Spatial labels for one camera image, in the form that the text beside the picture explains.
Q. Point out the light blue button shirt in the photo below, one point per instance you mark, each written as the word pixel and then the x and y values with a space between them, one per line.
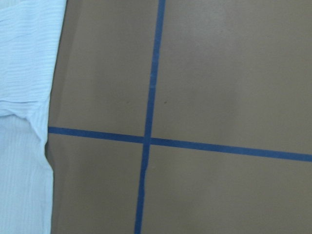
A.
pixel 29 40

